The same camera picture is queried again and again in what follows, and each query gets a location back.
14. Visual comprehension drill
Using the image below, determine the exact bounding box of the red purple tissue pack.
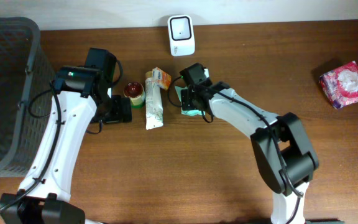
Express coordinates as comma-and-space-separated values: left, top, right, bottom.
319, 61, 358, 110

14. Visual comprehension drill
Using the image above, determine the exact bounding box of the green lid jar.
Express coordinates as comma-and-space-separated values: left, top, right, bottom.
123, 82, 145, 109

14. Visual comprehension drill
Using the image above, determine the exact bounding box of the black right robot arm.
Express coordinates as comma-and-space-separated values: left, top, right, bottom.
180, 63, 319, 223

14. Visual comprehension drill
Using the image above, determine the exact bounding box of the white cream tube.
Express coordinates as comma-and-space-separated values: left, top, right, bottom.
145, 71, 163, 130

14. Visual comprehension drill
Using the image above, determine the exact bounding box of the white barcode scanner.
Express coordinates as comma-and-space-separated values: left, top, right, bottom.
167, 15, 195, 57

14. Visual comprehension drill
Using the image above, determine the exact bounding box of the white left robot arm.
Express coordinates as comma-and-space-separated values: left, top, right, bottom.
0, 48, 132, 223

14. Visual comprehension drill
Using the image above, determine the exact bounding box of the teal wipes packet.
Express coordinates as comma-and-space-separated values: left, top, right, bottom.
175, 86, 202, 116

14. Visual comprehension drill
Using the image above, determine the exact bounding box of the small orange box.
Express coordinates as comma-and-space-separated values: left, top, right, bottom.
152, 67, 172, 90

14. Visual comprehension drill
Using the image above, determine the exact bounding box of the grey plastic mesh basket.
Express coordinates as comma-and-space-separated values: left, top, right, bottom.
0, 17, 55, 177

